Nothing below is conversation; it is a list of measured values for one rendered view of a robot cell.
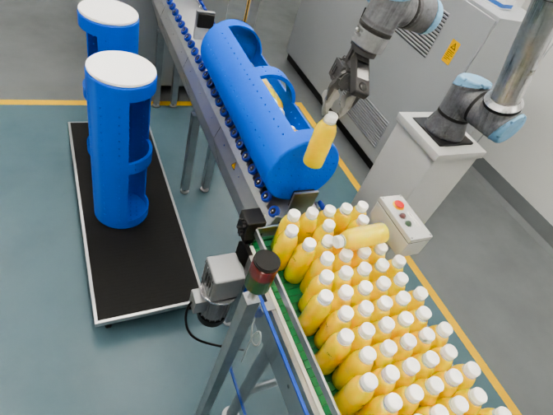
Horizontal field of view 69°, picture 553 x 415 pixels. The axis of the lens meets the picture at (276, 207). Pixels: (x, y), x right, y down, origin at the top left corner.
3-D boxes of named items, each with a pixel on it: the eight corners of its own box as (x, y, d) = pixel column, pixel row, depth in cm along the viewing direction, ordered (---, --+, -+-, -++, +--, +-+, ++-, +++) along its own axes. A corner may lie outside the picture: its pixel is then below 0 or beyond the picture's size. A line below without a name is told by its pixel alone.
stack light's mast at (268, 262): (258, 284, 105) (275, 246, 94) (267, 305, 101) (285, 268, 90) (235, 288, 102) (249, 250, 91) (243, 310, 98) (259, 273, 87)
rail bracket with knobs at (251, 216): (257, 226, 146) (265, 206, 139) (265, 240, 142) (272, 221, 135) (232, 229, 142) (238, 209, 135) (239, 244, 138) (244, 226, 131)
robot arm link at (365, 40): (395, 43, 101) (364, 31, 97) (384, 61, 104) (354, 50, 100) (382, 29, 107) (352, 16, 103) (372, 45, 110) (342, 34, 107)
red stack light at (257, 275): (269, 258, 97) (273, 249, 95) (279, 281, 94) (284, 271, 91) (244, 263, 94) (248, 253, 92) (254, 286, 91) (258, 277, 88)
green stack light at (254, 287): (264, 270, 101) (269, 258, 97) (273, 292, 97) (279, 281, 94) (240, 275, 98) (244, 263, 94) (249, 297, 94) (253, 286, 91)
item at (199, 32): (210, 39, 231) (214, 11, 221) (211, 42, 229) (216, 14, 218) (192, 37, 227) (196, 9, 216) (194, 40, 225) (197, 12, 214)
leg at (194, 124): (187, 188, 275) (199, 110, 232) (189, 193, 272) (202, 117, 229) (178, 188, 273) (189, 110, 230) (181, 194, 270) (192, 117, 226)
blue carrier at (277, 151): (246, 78, 210) (265, 25, 191) (318, 199, 159) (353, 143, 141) (193, 70, 195) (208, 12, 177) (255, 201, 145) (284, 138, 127)
